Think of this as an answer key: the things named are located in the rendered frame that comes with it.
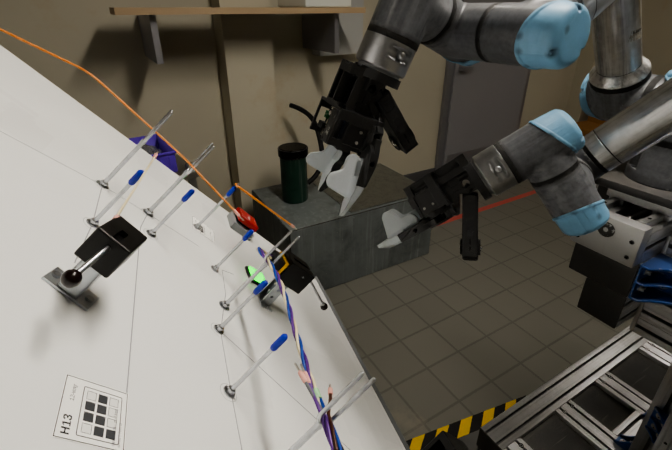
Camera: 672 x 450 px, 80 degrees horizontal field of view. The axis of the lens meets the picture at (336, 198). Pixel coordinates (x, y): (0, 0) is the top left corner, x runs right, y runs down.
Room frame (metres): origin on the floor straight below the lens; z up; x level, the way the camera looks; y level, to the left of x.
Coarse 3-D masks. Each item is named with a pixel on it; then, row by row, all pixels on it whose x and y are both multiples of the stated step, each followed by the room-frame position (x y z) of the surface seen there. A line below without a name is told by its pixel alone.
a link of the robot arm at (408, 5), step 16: (384, 0) 0.58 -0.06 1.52; (400, 0) 0.57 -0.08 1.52; (416, 0) 0.56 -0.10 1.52; (432, 0) 0.57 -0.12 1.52; (448, 0) 0.59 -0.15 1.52; (384, 16) 0.57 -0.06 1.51; (400, 16) 0.56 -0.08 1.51; (416, 16) 0.56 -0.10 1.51; (432, 16) 0.58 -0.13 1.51; (448, 16) 0.59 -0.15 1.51; (384, 32) 0.56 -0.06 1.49; (400, 32) 0.56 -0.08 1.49; (416, 32) 0.57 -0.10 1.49; (432, 32) 0.59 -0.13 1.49; (416, 48) 0.58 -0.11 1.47
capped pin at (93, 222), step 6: (138, 174) 0.42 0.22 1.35; (132, 180) 0.42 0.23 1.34; (126, 186) 0.42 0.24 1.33; (120, 192) 0.42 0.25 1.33; (114, 198) 0.42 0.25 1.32; (108, 204) 0.41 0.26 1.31; (102, 210) 0.41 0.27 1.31; (96, 216) 0.41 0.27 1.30; (90, 222) 0.40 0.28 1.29; (96, 222) 0.41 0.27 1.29
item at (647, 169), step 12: (660, 144) 0.82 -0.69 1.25; (636, 156) 0.87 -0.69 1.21; (648, 156) 0.83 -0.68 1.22; (660, 156) 0.82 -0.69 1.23; (636, 168) 0.84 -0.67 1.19; (648, 168) 0.82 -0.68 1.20; (660, 168) 0.80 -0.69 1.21; (636, 180) 0.83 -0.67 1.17; (648, 180) 0.81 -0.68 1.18; (660, 180) 0.79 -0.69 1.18
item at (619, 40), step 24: (624, 0) 0.84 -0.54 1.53; (600, 24) 0.88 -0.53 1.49; (624, 24) 0.86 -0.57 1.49; (600, 48) 0.90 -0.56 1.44; (624, 48) 0.88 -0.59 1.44; (600, 72) 0.93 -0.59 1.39; (624, 72) 0.89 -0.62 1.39; (648, 72) 0.89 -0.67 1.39; (600, 96) 0.93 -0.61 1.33; (624, 96) 0.90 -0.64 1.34
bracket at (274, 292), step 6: (270, 282) 0.55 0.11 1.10; (264, 288) 0.54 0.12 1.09; (270, 288) 0.55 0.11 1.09; (276, 288) 0.53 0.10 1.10; (258, 294) 0.54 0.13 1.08; (264, 294) 0.54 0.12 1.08; (270, 294) 0.53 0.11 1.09; (276, 294) 0.53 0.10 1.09; (264, 300) 0.53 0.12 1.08; (270, 300) 0.53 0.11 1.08; (264, 306) 0.51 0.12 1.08
